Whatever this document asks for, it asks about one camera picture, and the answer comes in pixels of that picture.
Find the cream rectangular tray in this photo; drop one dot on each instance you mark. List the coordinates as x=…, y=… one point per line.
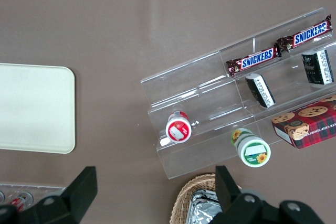
x=34, y=108

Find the light wicker oval basket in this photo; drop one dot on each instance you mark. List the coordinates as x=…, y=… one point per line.
x=181, y=197

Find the stacked aluminium foil containers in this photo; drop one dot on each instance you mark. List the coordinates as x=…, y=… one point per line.
x=203, y=208

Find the Snickers chocolate bar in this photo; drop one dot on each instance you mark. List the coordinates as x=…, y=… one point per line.
x=253, y=61
x=304, y=34

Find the green sunflower lidded cup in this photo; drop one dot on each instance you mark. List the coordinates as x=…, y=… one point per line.
x=253, y=150

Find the clear acrylic stepped display stand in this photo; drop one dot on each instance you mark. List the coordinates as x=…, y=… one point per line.
x=199, y=82

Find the red lidded yogurt cup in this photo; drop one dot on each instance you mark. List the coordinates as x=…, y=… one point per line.
x=178, y=129

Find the clear acrylic bottle rack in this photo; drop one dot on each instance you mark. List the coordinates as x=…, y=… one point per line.
x=47, y=188

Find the red plaid cookie box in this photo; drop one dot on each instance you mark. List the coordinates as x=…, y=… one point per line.
x=309, y=123

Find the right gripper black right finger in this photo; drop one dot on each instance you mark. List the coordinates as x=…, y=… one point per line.
x=228, y=197

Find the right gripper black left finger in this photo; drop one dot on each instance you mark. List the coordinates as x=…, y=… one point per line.
x=78, y=192

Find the small black white box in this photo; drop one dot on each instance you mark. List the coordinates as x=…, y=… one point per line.
x=260, y=90
x=318, y=67

